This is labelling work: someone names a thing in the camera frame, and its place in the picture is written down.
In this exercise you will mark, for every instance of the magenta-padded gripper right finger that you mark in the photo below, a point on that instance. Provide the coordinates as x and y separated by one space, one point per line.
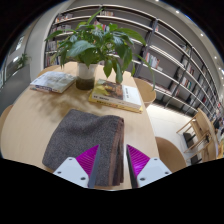
153 170

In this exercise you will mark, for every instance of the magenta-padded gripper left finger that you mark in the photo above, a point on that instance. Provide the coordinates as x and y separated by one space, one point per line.
71 170

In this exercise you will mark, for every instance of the zigzag striped brown towel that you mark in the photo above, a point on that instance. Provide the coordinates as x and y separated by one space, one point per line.
83 136

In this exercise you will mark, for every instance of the round-backed wooden chair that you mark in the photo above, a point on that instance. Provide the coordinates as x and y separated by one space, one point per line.
46 70
145 91
5 116
170 155

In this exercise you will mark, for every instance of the group of slatted wooden chairs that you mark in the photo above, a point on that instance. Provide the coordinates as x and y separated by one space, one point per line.
203 133

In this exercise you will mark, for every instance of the yellow and white book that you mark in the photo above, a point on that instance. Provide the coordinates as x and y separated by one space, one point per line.
116 95

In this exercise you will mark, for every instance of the white and blue book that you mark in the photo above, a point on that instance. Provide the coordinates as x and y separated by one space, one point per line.
53 81

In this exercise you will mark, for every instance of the grey low counter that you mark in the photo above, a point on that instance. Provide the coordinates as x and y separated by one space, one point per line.
13 88

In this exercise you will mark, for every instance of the dark shelf unit with books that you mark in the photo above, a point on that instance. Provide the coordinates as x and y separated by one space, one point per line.
166 56

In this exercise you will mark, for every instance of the small green background plant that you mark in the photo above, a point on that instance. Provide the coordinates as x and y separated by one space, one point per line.
23 60

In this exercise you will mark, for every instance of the green potted plant white pot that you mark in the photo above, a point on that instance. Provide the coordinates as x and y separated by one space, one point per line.
93 46

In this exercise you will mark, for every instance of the group of ceiling lights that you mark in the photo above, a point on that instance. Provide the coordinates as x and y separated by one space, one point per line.
201 34

